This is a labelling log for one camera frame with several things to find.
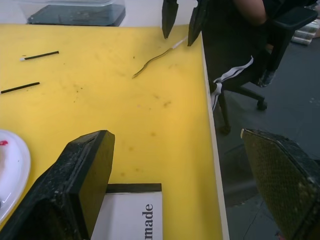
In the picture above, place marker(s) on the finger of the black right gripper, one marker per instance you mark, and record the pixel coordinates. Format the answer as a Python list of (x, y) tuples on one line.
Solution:
[(169, 15), (197, 22)]

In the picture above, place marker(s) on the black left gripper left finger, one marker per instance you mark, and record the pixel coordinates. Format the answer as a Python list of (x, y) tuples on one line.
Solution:
[(60, 190)]

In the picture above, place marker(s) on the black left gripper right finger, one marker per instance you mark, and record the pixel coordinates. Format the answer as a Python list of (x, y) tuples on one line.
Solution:
[(287, 185)]

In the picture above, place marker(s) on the white matchbox with black print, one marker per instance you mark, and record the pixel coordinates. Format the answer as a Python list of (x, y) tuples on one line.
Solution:
[(130, 215)]

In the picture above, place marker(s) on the seated person in black clothes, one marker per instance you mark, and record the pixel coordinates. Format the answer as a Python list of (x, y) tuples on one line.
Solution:
[(232, 50)]

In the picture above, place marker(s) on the white round plate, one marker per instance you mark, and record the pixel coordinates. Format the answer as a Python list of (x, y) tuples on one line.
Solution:
[(20, 170)]

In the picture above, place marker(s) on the grey patterned shoe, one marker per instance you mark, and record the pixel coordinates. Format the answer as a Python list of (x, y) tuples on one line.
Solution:
[(267, 78)]

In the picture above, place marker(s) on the dark flat tray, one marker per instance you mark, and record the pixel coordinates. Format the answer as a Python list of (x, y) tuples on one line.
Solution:
[(75, 16)]

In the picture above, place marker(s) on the black office chair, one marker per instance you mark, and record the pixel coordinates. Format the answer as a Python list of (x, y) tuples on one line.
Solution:
[(295, 17)]

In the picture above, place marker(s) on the clear plastic wrapped bundle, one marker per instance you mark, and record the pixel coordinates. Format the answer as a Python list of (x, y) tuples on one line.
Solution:
[(306, 31)]

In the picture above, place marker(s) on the thin black candle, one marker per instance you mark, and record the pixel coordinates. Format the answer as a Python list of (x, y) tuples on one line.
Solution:
[(42, 55), (22, 87)]

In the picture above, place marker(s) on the clear plastic box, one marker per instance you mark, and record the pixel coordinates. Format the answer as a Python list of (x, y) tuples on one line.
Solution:
[(22, 10)]

